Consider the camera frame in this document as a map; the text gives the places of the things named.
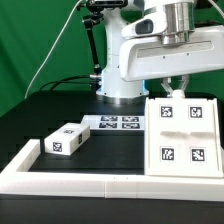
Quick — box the black cable bundle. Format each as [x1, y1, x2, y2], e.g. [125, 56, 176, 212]
[39, 75, 101, 92]

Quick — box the white U-shaped fence frame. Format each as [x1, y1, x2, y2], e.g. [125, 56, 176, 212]
[0, 139, 224, 202]

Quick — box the white cable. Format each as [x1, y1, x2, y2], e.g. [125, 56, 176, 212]
[24, 0, 84, 100]

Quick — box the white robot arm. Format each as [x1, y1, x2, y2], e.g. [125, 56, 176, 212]
[86, 0, 224, 104]

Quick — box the white base tag plate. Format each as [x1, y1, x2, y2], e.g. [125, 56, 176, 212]
[81, 115, 144, 131]

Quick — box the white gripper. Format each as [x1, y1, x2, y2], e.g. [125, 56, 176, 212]
[119, 25, 224, 97]

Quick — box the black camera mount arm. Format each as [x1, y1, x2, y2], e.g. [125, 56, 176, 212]
[78, 0, 128, 90]

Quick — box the white cabinet door panel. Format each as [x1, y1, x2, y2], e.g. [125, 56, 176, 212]
[183, 99, 213, 168]

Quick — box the white cabinet body box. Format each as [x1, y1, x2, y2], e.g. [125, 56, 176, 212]
[144, 90, 224, 178]

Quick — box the white cabinet top block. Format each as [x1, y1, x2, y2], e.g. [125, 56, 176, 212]
[44, 123, 90, 156]

